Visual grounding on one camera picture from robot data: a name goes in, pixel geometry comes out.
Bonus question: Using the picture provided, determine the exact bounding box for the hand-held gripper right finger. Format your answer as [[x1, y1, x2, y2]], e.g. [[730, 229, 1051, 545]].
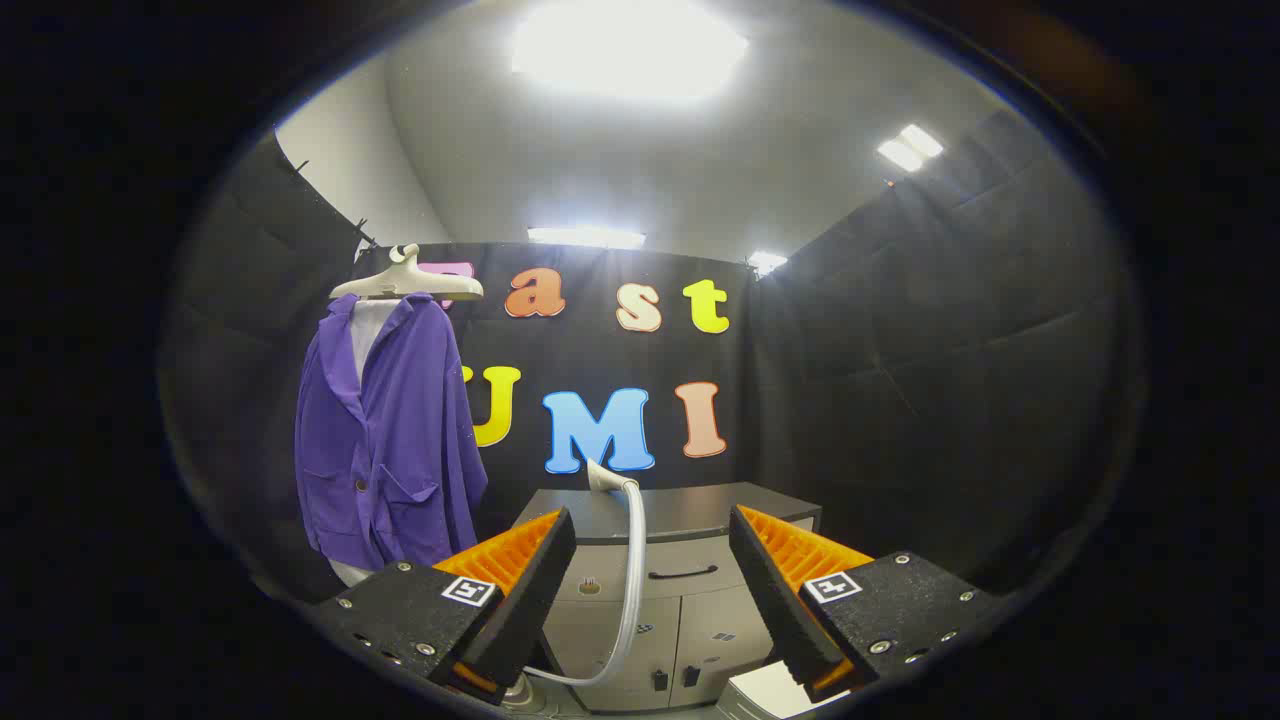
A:
[[728, 504, 1004, 703]]

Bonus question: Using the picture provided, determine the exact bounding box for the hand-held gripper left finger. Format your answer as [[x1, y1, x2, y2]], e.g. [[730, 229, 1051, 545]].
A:
[[310, 507, 579, 701]]

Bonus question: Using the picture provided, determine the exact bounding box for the grey garment steamer base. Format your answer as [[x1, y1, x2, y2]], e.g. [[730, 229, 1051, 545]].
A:
[[500, 672, 549, 713]]

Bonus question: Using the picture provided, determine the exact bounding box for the purple corduroy jacket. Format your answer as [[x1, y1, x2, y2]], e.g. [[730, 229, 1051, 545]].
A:
[[294, 292, 489, 573]]

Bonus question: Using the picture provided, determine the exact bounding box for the white garment form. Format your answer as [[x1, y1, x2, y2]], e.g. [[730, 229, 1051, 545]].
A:
[[328, 298, 403, 587]]

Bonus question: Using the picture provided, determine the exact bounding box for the white clothes hanger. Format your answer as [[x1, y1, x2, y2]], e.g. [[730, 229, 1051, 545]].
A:
[[329, 243, 485, 302]]

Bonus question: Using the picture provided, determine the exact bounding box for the white flat box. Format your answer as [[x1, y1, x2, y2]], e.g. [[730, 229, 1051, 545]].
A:
[[718, 660, 851, 720]]

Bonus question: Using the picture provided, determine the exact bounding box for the grey cabinet with black top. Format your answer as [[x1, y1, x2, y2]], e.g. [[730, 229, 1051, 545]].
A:
[[512, 482, 823, 713]]

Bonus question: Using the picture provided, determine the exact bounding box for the large ceiling light panel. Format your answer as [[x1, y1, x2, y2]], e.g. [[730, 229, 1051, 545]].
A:
[[512, 0, 749, 101]]

